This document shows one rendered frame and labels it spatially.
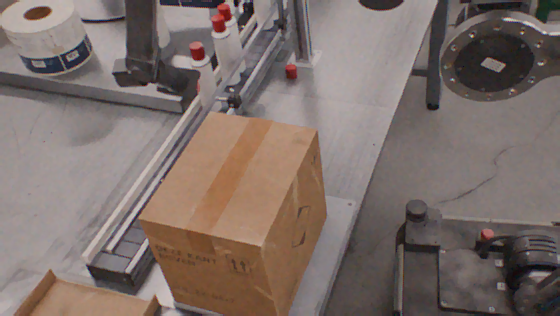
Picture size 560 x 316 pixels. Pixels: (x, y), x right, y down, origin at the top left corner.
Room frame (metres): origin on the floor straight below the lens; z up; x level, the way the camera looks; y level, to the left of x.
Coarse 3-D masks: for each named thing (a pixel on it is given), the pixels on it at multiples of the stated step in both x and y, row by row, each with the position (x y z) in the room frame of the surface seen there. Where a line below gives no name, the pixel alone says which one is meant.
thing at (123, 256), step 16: (272, 32) 1.63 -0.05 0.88; (256, 48) 1.57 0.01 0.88; (256, 64) 1.49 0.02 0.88; (224, 96) 1.36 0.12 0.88; (224, 112) 1.29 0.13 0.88; (176, 144) 1.20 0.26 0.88; (144, 192) 1.05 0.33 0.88; (128, 240) 0.91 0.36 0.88; (144, 240) 0.90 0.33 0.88; (96, 256) 0.88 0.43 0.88; (112, 256) 0.87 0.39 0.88; (128, 256) 0.86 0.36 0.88
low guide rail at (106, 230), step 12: (252, 24) 1.66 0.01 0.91; (240, 36) 1.59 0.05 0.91; (216, 72) 1.43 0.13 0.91; (192, 108) 1.29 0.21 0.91; (180, 120) 1.25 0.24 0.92; (180, 132) 1.22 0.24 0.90; (168, 144) 1.17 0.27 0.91; (156, 156) 1.13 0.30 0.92; (144, 180) 1.06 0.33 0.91; (132, 192) 1.02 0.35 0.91; (120, 204) 0.99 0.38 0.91; (120, 216) 0.96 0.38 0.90; (108, 228) 0.92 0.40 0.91; (96, 240) 0.89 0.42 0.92; (84, 252) 0.87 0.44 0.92; (96, 252) 0.88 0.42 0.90
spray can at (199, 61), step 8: (192, 48) 1.31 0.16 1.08; (200, 48) 1.31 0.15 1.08; (192, 56) 1.31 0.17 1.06; (200, 56) 1.30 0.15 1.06; (208, 56) 1.32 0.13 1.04; (192, 64) 1.30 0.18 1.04; (200, 64) 1.29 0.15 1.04; (208, 64) 1.30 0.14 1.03; (208, 72) 1.30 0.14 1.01; (200, 80) 1.29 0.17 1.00; (208, 80) 1.29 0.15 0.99; (200, 88) 1.30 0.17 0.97; (208, 88) 1.29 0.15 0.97; (216, 88) 1.31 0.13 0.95; (200, 96) 1.30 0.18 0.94; (208, 96) 1.29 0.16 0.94; (216, 104) 1.30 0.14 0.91
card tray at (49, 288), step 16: (48, 272) 0.87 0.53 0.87; (48, 288) 0.86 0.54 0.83; (64, 288) 0.85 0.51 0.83; (80, 288) 0.84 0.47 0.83; (96, 288) 0.83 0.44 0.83; (32, 304) 0.82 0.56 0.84; (48, 304) 0.82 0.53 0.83; (64, 304) 0.81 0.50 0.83; (80, 304) 0.80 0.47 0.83; (96, 304) 0.79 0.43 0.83; (112, 304) 0.78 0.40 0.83; (128, 304) 0.77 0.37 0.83; (144, 304) 0.77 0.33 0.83
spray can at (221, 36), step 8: (216, 16) 1.43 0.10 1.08; (216, 24) 1.41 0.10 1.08; (224, 24) 1.42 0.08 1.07; (216, 32) 1.41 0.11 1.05; (224, 32) 1.41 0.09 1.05; (216, 40) 1.41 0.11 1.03; (224, 40) 1.40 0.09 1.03; (216, 48) 1.41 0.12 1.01; (224, 48) 1.40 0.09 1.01; (232, 48) 1.41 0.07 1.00; (216, 56) 1.42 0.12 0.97; (224, 56) 1.40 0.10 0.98; (232, 56) 1.41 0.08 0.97; (224, 64) 1.40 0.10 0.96; (232, 64) 1.40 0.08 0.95; (224, 72) 1.40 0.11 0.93; (232, 80) 1.40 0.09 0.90; (240, 80) 1.41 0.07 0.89
